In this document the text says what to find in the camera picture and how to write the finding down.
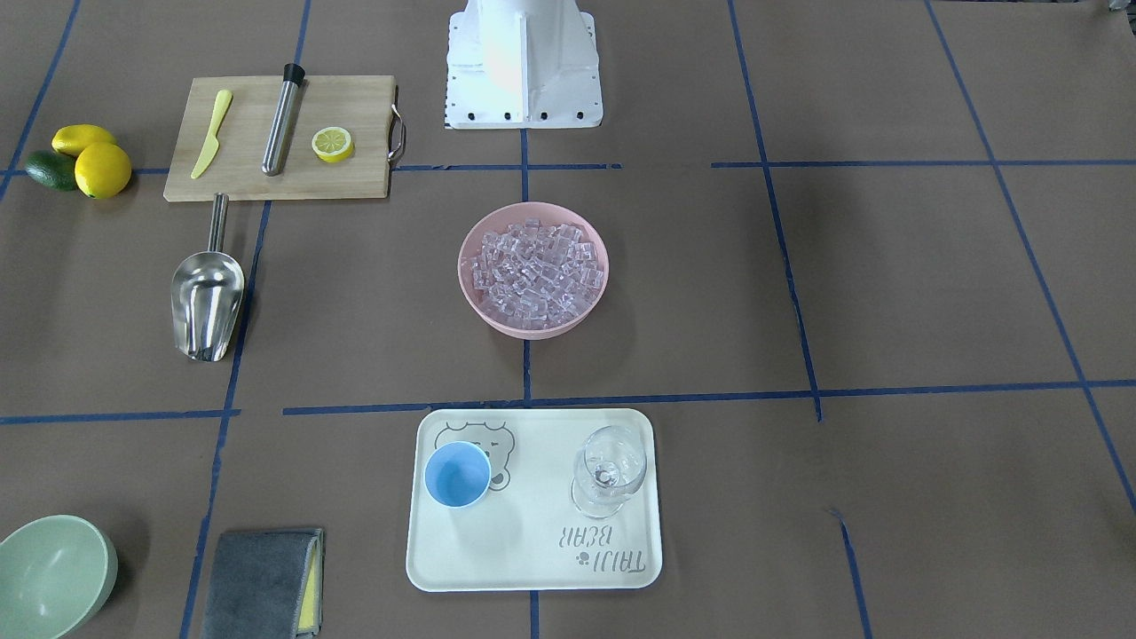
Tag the steel ice scoop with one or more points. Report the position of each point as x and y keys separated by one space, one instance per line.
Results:
x=206 y=294

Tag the pile of ice cubes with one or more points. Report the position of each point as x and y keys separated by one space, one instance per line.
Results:
x=534 y=275

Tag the blue plastic cup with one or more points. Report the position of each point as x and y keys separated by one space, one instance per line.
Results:
x=457 y=474

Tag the pink bowl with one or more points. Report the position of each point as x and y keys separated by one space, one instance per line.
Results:
x=515 y=214

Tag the clear wine glass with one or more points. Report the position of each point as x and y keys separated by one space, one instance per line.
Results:
x=608 y=469

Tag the cream bear tray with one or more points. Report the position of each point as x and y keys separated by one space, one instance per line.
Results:
x=520 y=529

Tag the lemon half slice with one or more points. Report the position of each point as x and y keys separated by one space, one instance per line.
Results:
x=332 y=144

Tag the wooden cutting board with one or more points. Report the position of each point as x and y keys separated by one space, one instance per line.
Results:
x=362 y=104

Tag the steel muddler black cap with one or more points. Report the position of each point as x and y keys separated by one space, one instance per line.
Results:
x=283 y=121

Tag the yellow plastic knife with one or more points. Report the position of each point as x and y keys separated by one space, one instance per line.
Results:
x=211 y=144

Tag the grey folded cloth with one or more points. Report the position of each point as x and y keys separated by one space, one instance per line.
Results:
x=266 y=584

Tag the whole yellow lemon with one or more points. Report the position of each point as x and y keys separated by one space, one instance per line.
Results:
x=102 y=170

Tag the green bowl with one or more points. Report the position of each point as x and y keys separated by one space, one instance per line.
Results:
x=56 y=574

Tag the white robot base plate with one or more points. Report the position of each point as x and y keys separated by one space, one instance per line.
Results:
x=515 y=65

